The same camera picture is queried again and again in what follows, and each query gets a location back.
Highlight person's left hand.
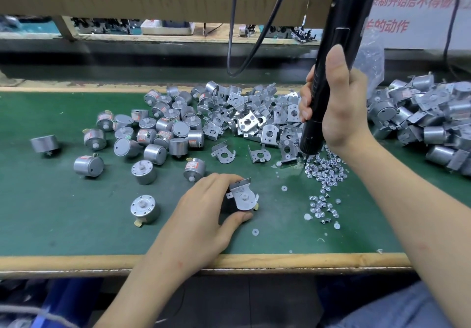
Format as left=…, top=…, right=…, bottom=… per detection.
left=151, top=173, right=255, bottom=277

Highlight person's right hand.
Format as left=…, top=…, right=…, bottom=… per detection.
left=298, top=44, right=372, bottom=159

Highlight silver round motor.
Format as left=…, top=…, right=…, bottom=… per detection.
left=183, top=157, right=207, bottom=183
left=221, top=188, right=260, bottom=213

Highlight black electric screwdriver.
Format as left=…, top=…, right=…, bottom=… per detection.
left=299, top=0, right=376, bottom=156

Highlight pile of assembled motors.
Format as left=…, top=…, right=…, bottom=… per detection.
left=368, top=72, right=471, bottom=174

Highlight pile of silver motors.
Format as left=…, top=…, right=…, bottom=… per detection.
left=29, top=85, right=207, bottom=225

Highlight pile of metal brackets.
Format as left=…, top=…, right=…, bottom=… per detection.
left=143, top=81, right=303, bottom=167

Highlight person's right forearm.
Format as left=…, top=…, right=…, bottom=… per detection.
left=342, top=129, right=471, bottom=328

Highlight person's left forearm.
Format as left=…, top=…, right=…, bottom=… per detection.
left=96, top=250, right=207, bottom=328

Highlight small clear plastic bag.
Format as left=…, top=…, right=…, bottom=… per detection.
left=361, top=30, right=385, bottom=90

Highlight scatter of small silver screws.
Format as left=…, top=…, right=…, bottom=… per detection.
left=250, top=147, right=350, bottom=251

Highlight white paper sign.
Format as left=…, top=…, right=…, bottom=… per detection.
left=364, top=0, right=471, bottom=51

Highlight blue plastic bin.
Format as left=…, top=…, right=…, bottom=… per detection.
left=33, top=278, right=104, bottom=328

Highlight green bench mat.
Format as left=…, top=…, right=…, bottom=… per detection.
left=0, top=91, right=471, bottom=257

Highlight grey blue trousers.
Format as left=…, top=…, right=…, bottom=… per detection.
left=331, top=280, right=453, bottom=328

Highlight black hanging cable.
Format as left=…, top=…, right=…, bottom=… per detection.
left=227, top=0, right=240, bottom=77
left=230, top=0, right=295, bottom=77

